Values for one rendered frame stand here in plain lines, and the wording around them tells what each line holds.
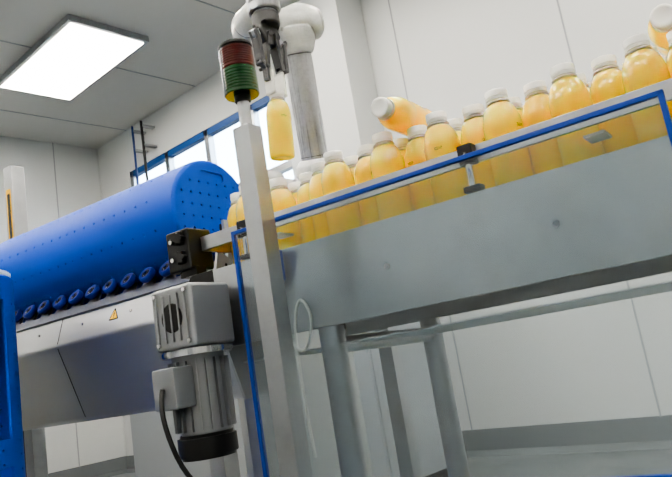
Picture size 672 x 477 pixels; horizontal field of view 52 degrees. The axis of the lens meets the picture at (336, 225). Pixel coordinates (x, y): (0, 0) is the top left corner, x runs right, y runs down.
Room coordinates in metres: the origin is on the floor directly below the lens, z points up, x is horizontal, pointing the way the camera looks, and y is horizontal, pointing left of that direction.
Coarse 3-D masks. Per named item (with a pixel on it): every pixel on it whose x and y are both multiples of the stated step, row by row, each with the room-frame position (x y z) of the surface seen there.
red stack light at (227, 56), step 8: (224, 48) 1.14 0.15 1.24; (232, 48) 1.14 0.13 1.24; (240, 48) 1.14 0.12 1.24; (248, 48) 1.15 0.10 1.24; (224, 56) 1.15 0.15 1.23; (232, 56) 1.14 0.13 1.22; (240, 56) 1.14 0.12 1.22; (248, 56) 1.15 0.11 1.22; (224, 64) 1.15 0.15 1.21; (232, 64) 1.14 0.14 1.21
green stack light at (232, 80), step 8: (240, 64) 1.14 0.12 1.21; (248, 64) 1.15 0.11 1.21; (224, 72) 1.15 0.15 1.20; (232, 72) 1.14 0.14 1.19; (240, 72) 1.14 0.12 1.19; (248, 72) 1.15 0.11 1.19; (256, 72) 1.17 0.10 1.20; (224, 80) 1.15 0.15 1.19; (232, 80) 1.14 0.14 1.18; (240, 80) 1.14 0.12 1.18; (248, 80) 1.15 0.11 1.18; (256, 80) 1.16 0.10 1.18; (224, 88) 1.16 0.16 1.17; (232, 88) 1.14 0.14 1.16; (240, 88) 1.14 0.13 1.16; (248, 88) 1.14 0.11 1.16; (256, 88) 1.16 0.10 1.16; (224, 96) 1.16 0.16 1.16; (232, 96) 1.17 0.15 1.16; (256, 96) 1.18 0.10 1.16
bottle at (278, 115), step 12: (276, 108) 1.67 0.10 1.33; (288, 108) 1.69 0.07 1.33; (276, 120) 1.67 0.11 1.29; (288, 120) 1.69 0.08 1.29; (276, 132) 1.68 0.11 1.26; (288, 132) 1.68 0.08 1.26; (276, 144) 1.68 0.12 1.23; (288, 144) 1.68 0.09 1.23; (276, 156) 1.68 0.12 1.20; (288, 156) 1.70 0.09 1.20
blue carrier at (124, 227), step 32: (128, 192) 1.74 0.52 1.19; (160, 192) 1.63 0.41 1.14; (192, 192) 1.66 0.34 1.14; (224, 192) 1.75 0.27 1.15; (64, 224) 1.87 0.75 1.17; (96, 224) 1.76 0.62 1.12; (128, 224) 1.69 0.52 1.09; (160, 224) 1.63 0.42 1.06; (192, 224) 1.65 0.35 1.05; (0, 256) 2.03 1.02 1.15; (32, 256) 1.92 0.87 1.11; (64, 256) 1.84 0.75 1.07; (96, 256) 1.78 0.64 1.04; (128, 256) 1.73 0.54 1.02; (160, 256) 1.68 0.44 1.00; (32, 288) 1.96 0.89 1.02; (64, 288) 1.91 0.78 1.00
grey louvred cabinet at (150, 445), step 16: (144, 416) 4.63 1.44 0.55; (144, 432) 4.64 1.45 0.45; (160, 432) 4.52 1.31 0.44; (240, 432) 4.01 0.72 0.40; (144, 448) 4.65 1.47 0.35; (160, 448) 4.53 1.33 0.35; (176, 448) 4.42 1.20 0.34; (240, 448) 4.02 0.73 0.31; (144, 464) 4.67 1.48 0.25; (160, 464) 4.55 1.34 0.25; (176, 464) 4.43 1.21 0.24; (192, 464) 4.33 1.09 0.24; (208, 464) 4.22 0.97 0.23; (240, 464) 4.03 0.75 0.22
